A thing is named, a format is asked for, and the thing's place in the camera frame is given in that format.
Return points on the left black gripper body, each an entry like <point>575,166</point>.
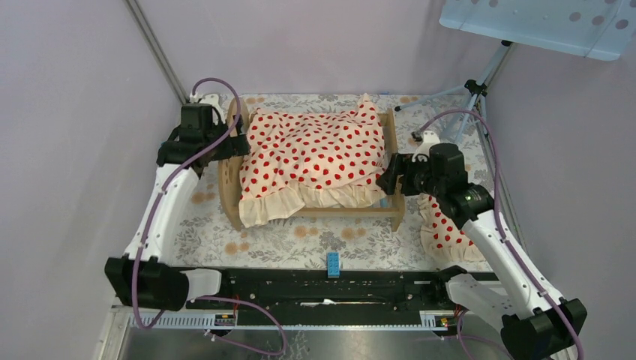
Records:
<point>232,146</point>

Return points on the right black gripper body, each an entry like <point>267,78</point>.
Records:
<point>416,178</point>

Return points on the wooden pet bed frame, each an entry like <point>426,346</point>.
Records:
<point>393,206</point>

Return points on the large strawberry print cushion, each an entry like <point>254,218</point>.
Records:
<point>311,160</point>

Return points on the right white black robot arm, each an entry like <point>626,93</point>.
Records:
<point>533,319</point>

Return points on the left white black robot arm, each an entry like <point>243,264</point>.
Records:
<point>141,277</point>

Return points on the small strawberry print pillow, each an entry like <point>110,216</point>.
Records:
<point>441,239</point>

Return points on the grey tripod stand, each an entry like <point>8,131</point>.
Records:
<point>474,93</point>

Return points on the floral table mat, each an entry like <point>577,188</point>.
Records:
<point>205,237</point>

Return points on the blue toy brick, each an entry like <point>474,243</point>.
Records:
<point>333,265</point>

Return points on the light blue perforated tray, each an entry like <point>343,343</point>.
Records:
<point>594,29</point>

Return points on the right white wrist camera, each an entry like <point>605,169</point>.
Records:
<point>428,139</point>

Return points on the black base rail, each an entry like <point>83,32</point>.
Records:
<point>301,298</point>

